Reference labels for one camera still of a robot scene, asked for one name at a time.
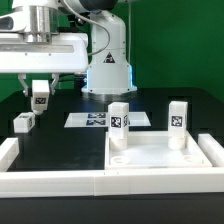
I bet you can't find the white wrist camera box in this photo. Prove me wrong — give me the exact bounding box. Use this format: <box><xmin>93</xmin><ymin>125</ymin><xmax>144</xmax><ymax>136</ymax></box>
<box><xmin>0</xmin><ymin>11</ymin><xmax>26</xmax><ymax>33</ymax></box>

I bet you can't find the white front fence bar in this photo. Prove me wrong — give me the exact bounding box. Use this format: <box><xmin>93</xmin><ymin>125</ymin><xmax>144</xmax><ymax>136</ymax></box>
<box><xmin>0</xmin><ymin>168</ymin><xmax>224</xmax><ymax>198</ymax></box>

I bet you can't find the white fence bar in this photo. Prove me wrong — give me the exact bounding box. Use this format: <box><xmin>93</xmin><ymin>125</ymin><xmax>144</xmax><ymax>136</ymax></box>
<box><xmin>198</xmin><ymin>134</ymin><xmax>224</xmax><ymax>167</ymax></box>
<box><xmin>0</xmin><ymin>168</ymin><xmax>224</xmax><ymax>198</ymax></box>
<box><xmin>0</xmin><ymin>138</ymin><xmax>19</xmax><ymax>172</ymax></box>

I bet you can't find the white left fence bar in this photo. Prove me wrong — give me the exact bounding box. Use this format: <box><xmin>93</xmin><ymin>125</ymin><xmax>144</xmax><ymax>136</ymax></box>
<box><xmin>0</xmin><ymin>138</ymin><xmax>19</xmax><ymax>172</ymax></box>

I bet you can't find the white square table top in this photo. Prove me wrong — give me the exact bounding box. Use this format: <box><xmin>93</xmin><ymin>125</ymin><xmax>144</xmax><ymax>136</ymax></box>
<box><xmin>104</xmin><ymin>131</ymin><xmax>212</xmax><ymax>169</ymax></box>

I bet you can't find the white marker sheet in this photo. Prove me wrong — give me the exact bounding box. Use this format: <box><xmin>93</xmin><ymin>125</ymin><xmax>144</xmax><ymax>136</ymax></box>
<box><xmin>64</xmin><ymin>112</ymin><xmax>151</xmax><ymax>128</ymax></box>

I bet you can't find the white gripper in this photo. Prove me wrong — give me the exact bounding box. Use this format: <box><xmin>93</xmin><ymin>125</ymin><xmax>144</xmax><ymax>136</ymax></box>
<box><xmin>0</xmin><ymin>33</ymin><xmax>88</xmax><ymax>97</ymax></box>

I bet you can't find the white right fence bar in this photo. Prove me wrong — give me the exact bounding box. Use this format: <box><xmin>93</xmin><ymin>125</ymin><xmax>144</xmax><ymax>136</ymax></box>
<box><xmin>198</xmin><ymin>134</ymin><xmax>224</xmax><ymax>167</ymax></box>

